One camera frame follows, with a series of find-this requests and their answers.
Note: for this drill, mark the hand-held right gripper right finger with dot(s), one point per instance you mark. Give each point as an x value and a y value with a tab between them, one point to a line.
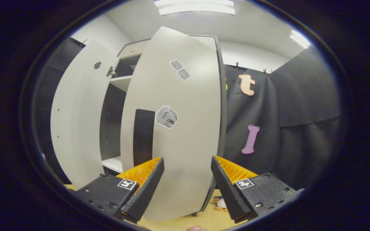
228	189

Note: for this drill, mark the small ceiling light panel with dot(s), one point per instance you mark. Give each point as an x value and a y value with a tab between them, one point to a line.
300	39

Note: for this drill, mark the white cabinet drawer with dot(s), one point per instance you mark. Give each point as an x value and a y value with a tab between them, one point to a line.
133	49

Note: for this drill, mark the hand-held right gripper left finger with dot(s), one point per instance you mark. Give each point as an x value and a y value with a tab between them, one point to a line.
146	189

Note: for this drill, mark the penguin plush toy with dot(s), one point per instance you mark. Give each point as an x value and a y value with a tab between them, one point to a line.
220	202

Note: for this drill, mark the black backdrop cloth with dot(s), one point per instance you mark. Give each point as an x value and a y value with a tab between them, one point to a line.
300	134

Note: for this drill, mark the white cabinet door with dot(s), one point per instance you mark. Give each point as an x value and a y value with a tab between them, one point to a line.
188	122
75	112

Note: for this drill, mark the white and grey cabinet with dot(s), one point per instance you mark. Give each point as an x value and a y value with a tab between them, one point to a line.
111	122

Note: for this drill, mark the large ceiling light panel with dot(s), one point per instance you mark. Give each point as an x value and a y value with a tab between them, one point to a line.
194	7

